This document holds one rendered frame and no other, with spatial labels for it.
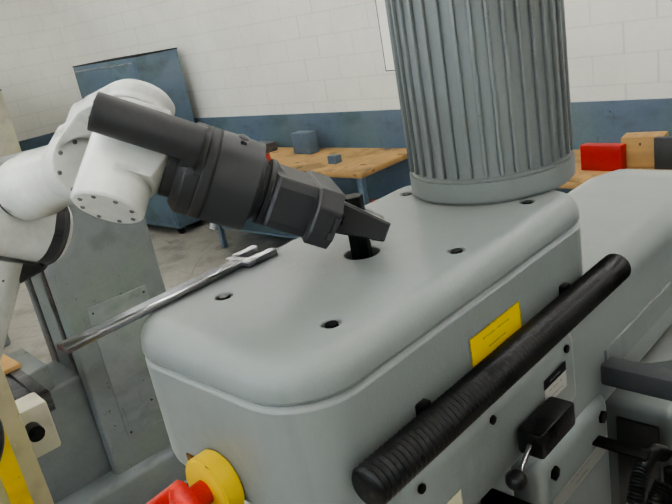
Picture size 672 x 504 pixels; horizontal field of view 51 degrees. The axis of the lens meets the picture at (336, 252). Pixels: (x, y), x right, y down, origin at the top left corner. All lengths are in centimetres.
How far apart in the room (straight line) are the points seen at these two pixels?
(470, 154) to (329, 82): 586
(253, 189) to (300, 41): 619
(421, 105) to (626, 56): 433
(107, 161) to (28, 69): 967
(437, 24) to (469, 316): 31
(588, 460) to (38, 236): 72
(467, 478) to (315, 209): 30
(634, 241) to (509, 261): 40
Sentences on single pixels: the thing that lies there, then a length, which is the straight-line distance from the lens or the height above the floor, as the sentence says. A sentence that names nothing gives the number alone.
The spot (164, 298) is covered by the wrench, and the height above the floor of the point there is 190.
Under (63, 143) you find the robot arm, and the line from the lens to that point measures 73.
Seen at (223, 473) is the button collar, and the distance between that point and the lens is 62.
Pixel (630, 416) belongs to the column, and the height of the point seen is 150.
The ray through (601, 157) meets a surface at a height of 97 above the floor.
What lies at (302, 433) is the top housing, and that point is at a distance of 54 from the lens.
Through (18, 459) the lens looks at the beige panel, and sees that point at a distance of 254.
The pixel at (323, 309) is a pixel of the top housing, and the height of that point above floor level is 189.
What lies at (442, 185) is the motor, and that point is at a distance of 82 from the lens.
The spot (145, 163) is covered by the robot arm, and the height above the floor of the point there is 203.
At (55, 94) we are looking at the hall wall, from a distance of 1041.
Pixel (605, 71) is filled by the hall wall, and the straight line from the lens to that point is 517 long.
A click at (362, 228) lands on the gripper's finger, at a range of 69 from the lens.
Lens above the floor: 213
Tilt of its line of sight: 19 degrees down
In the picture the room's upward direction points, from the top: 11 degrees counter-clockwise
